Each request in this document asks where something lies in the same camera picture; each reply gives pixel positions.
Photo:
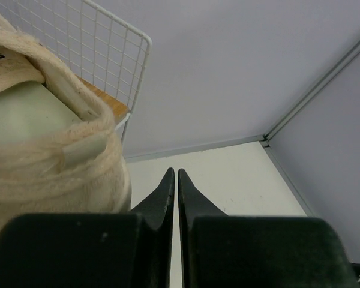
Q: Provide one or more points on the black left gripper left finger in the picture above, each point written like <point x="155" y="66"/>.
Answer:
<point x="92" y="250"/>

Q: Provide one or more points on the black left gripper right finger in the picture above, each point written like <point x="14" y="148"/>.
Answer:
<point x="219" y="250"/>

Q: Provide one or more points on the beige sneaker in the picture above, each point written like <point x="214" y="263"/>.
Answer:
<point x="59" y="150"/>

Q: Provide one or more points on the white wire shoe shelf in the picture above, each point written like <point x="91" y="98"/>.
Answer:
<point x="108" y="54"/>

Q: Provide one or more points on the aluminium corner frame post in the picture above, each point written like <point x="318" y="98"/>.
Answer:
<point x="314" y="90"/>

